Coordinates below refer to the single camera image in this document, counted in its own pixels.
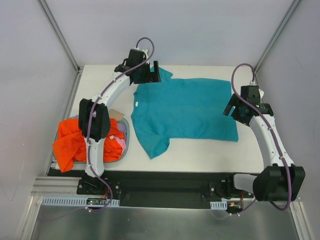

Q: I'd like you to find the grey cable duct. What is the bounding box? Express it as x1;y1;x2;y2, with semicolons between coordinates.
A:
42;196;120;208
210;200;228;211

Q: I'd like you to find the pink garment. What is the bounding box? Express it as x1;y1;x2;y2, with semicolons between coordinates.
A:
109;135;127;152

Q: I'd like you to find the beige cloth piece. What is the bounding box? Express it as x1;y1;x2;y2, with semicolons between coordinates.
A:
108;109;125;122

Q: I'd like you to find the left grey cable duct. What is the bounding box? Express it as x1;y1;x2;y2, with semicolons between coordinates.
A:
42;196;120;208

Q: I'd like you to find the grey laundry basket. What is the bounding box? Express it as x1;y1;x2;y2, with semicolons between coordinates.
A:
56;114;131;165

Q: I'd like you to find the orange t shirt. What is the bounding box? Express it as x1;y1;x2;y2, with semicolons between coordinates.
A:
51;118;125;173

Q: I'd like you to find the right grey cable duct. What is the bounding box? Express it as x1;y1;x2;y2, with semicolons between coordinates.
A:
210;200;228;211

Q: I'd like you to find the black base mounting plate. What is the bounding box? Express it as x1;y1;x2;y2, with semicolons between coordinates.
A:
48;169;253;209

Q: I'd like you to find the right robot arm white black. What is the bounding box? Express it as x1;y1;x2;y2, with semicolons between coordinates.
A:
223;85;306;202

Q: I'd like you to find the teal t shirt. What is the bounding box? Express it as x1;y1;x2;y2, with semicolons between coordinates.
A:
131;68;239;159

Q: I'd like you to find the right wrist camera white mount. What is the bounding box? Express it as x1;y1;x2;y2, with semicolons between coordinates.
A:
249;80;265;101

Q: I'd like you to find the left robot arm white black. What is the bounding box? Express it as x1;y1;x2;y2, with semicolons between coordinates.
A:
78;47;161;195

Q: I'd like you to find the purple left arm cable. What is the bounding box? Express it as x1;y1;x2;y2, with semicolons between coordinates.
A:
84;37;156;213

